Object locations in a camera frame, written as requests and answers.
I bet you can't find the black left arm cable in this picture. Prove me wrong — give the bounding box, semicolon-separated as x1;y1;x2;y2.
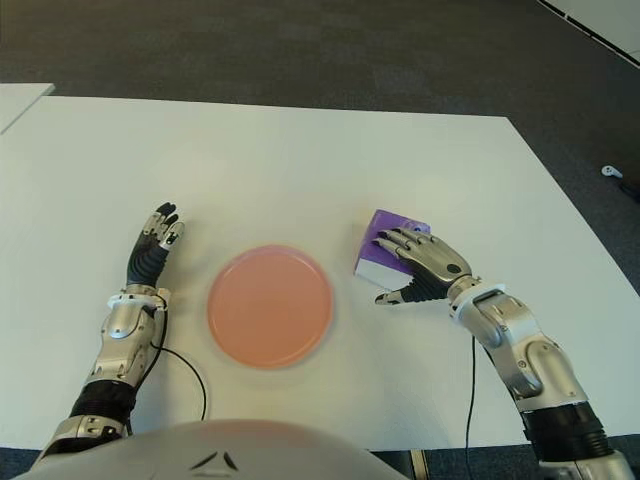
148;302;208;421

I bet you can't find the silver robot torso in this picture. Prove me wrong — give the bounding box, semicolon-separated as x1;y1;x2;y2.
9;418;409;480

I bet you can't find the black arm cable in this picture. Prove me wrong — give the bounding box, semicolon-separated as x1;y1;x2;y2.
148;302;208;421
464;333;477;480

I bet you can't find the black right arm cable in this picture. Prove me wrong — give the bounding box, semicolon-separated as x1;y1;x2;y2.
464;333;477;480

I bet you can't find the purple tissue paper pack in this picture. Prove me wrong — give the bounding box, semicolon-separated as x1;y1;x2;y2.
352;208;432;291

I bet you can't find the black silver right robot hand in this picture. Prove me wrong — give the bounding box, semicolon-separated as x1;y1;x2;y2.
374;225;474;307

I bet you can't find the white side table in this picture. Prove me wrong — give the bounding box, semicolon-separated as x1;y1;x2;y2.
0;82;55;135

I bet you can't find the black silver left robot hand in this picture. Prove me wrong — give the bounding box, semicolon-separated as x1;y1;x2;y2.
125;202;186;290

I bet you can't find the pink round plate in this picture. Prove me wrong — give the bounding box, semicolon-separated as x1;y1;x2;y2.
206;244;335;370

